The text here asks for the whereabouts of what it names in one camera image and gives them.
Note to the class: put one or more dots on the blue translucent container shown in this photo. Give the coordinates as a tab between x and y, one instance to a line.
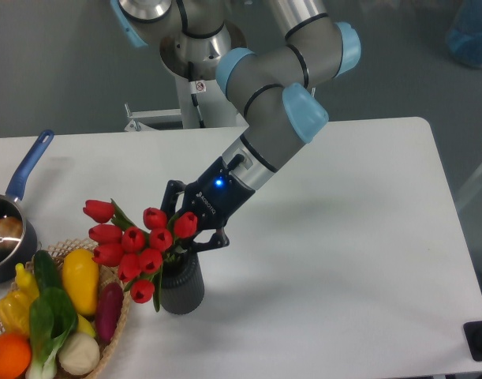
464	38

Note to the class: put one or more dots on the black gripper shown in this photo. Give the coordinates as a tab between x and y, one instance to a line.
213	198

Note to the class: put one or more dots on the beige garlic bulb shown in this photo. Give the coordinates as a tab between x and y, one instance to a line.
79	355

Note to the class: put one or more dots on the dark green cucumber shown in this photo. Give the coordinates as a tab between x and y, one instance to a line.
45	271

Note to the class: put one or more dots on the orange fruit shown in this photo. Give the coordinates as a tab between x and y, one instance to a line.
15	355

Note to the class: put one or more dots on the purple eggplant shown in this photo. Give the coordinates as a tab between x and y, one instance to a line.
108	311

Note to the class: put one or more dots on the black device at table edge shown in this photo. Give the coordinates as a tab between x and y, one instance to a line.
473	334

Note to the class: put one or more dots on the red tulip bouquet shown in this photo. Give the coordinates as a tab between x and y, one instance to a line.
138	254

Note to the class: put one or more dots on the blue handled saucepan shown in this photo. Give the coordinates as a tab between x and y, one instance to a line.
10	206

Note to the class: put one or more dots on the round brown bread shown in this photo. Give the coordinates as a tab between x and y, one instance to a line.
11	230

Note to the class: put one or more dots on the green bok choy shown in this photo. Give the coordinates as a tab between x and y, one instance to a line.
52	319

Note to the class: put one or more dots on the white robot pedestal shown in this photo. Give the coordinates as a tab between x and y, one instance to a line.
202	104

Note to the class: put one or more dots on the yellow bell pepper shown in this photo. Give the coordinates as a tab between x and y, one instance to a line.
14	313

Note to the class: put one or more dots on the yellow squash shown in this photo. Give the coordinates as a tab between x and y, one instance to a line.
80	278

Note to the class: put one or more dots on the dark grey ribbed vase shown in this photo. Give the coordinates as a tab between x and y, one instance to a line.
182	285

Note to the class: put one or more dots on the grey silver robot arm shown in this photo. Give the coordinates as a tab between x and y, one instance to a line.
272	93

